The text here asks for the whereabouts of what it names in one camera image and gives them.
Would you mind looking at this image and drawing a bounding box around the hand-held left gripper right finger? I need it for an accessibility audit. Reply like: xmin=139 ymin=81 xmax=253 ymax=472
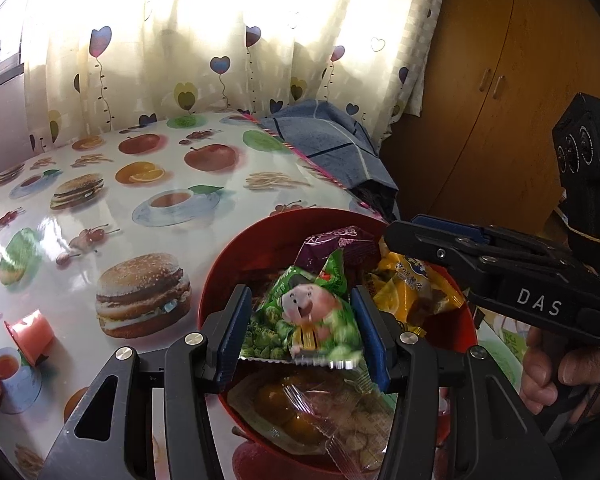
xmin=350 ymin=285 xmax=563 ymax=480

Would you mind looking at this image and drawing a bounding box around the person's right hand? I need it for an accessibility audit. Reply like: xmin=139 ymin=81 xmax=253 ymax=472
xmin=519 ymin=325 xmax=600 ymax=422

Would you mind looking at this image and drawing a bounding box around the clear green peanut bag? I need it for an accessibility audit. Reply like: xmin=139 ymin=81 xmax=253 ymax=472
xmin=280 ymin=370 xmax=397 ymax=476

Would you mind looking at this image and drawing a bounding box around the blue checked cloth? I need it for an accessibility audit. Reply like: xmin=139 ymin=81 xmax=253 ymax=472
xmin=260 ymin=99 xmax=401 ymax=223

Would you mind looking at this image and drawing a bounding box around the yellow string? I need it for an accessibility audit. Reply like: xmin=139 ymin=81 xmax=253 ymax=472
xmin=560 ymin=200 xmax=600 ymax=251

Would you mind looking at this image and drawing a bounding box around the yellow snack packet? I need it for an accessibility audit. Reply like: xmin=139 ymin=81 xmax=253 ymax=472
xmin=367 ymin=237 xmax=466 ymax=328

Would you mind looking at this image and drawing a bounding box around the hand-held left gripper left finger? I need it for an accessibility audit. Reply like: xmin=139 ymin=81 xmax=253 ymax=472
xmin=40 ymin=284 xmax=255 ymax=480

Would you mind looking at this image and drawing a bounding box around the purple snack packet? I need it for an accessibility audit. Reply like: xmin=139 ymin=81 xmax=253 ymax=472
xmin=295 ymin=225 xmax=381 ymax=281

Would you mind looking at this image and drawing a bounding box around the wooden cabinet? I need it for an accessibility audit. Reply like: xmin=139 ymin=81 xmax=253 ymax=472
xmin=380 ymin=0 xmax=600 ymax=231

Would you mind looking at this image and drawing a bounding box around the heart print curtain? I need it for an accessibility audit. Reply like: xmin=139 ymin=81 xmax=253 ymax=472
xmin=22 ymin=0 xmax=451 ymax=153

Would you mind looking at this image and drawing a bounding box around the clear orange snack packet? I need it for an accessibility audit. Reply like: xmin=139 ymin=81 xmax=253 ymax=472
xmin=227 ymin=370 xmax=331 ymax=456

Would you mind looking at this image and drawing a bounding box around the red jelly cup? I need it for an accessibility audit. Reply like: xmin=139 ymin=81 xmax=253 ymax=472
xmin=4 ymin=310 xmax=55 ymax=366

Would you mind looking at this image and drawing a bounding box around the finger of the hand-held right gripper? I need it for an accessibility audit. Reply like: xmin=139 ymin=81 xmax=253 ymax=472
xmin=412 ymin=214 xmax=573 ymax=261
xmin=384 ymin=221 xmax=596 ymax=291

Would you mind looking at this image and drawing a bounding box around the red plastic bowl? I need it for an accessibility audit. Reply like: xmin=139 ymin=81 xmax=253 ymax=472
xmin=197 ymin=207 xmax=481 ymax=473

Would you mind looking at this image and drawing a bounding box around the green pea packet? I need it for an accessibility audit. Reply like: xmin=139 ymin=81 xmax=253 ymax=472
xmin=239 ymin=249 xmax=366 ymax=371

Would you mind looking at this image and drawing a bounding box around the fruit print tablecloth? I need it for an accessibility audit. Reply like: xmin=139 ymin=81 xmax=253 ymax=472
xmin=0 ymin=110 xmax=526 ymax=480

